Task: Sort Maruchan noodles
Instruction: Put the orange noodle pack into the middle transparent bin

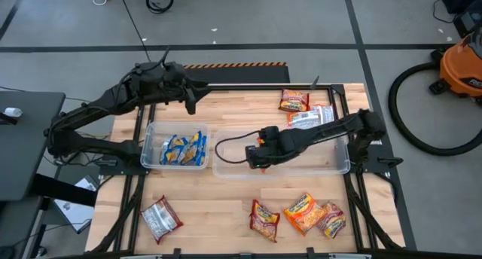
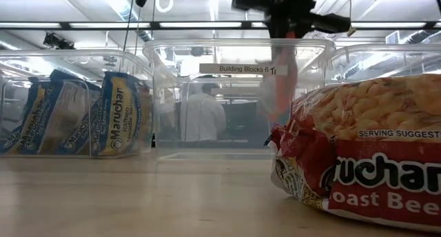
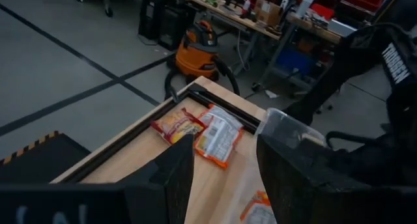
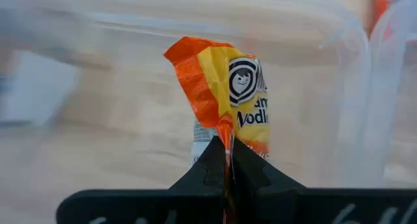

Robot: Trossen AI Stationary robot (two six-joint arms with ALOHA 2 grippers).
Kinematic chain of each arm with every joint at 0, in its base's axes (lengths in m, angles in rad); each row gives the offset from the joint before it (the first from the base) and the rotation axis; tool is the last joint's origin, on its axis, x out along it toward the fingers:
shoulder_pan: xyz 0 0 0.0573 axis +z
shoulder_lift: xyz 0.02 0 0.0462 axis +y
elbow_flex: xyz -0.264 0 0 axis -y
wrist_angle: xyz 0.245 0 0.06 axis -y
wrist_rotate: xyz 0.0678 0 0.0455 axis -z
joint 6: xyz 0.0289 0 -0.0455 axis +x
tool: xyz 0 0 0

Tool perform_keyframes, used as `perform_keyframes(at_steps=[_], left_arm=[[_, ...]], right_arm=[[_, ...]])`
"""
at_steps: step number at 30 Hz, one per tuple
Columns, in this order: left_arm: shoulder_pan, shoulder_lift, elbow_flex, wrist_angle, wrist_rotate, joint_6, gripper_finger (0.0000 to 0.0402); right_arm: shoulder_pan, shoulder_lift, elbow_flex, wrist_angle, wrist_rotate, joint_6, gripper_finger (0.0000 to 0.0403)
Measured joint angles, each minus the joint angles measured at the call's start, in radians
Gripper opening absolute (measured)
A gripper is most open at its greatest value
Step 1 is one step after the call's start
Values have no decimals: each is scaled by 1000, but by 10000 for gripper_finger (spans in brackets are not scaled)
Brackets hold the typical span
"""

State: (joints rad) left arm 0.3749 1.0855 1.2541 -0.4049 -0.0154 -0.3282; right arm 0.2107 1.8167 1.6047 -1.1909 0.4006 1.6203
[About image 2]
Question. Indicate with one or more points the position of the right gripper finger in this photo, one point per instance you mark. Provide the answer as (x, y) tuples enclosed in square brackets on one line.
[(277, 30), (300, 29)]

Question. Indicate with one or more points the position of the orange Maruchan chicken ramen pack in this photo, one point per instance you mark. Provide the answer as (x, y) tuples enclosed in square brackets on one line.
[(286, 78)]

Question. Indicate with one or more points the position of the blue Maruchan ramen pack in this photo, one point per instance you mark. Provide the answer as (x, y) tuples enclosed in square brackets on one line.
[(77, 137), (67, 106), (24, 126), (120, 120)]

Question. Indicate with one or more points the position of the red Maruchan beef ramen pack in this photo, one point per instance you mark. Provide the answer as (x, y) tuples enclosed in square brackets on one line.
[(389, 182)]

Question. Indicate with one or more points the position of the clear plastic bin with label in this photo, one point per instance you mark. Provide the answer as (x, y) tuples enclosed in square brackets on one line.
[(243, 69)]

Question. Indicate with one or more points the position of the white ceiling vent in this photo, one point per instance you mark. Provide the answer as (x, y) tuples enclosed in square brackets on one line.
[(392, 39)]

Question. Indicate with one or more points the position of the black ceiling device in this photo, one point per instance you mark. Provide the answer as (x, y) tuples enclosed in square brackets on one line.
[(55, 40)]

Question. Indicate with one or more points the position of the person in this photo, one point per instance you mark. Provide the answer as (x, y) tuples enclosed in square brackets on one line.
[(205, 116)]

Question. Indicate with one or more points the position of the black overhead frame bar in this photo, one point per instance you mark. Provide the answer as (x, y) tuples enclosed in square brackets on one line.
[(155, 25)]

